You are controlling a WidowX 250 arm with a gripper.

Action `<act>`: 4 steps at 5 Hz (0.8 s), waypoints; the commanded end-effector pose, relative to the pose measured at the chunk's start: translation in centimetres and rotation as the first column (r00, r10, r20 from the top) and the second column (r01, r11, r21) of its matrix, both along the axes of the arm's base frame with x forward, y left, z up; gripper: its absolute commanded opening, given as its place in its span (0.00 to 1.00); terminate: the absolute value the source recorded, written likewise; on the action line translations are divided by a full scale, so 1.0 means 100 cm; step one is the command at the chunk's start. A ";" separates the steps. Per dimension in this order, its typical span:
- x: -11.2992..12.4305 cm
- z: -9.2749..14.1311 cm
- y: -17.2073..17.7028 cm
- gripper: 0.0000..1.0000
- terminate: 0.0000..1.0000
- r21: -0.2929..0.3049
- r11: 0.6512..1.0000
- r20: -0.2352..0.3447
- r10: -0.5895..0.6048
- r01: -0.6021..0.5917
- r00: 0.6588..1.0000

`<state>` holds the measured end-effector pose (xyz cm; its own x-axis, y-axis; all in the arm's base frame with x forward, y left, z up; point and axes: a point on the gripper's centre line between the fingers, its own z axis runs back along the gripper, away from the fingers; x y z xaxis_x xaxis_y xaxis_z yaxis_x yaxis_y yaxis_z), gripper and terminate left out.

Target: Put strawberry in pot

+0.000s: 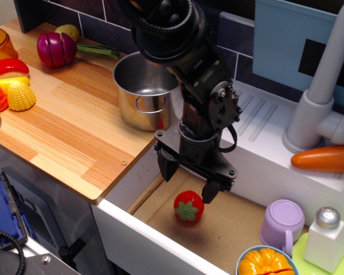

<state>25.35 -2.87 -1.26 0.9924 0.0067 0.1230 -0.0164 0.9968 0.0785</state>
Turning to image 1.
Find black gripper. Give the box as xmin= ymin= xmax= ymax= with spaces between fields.
xmin=154 ymin=129 xmax=237 ymax=204

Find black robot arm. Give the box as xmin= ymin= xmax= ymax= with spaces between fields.
xmin=118 ymin=1 xmax=242 ymax=204

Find red toy strawberry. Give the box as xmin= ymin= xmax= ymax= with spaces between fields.
xmin=174 ymin=190 xmax=205 ymax=223

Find stainless steel pot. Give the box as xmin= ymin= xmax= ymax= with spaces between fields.
xmin=113 ymin=52 xmax=183 ymax=131

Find lilac plastic cup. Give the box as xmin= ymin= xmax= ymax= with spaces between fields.
xmin=259 ymin=199 xmax=305 ymax=256

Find yellow toy pumpkin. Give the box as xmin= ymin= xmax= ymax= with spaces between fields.
xmin=238 ymin=247 xmax=295 ymax=275

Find blue bowl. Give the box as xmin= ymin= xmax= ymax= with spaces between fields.
xmin=235 ymin=245 xmax=300 ymax=275

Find grey toy faucet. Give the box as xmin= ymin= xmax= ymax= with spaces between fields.
xmin=282 ymin=4 xmax=344 ymax=153

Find white salt shaker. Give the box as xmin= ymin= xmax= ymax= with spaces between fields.
xmin=304 ymin=206 xmax=344 ymax=273

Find green toy beans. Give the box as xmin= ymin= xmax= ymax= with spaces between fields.
xmin=76 ymin=43 xmax=120 ymax=60

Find light blue box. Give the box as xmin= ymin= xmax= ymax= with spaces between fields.
xmin=252 ymin=1 xmax=344 ymax=107

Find light green plate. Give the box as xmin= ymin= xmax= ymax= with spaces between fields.
xmin=292 ymin=233 xmax=344 ymax=275

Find purple toy onion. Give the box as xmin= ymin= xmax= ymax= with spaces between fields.
xmin=37 ymin=32 xmax=77 ymax=68

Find yellow toy corn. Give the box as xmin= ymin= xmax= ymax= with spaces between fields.
xmin=0 ymin=77 xmax=36 ymax=111

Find yellow-green toy potato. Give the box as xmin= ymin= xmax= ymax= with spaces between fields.
xmin=54 ymin=24 xmax=80 ymax=42

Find blue clamp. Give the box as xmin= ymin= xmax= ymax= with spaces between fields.
xmin=0 ymin=172 xmax=29 ymax=245

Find red toy pepper slice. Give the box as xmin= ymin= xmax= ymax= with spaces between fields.
xmin=0 ymin=58 xmax=29 ymax=79

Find black cable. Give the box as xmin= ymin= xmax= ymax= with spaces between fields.
xmin=0 ymin=230 xmax=26 ymax=275

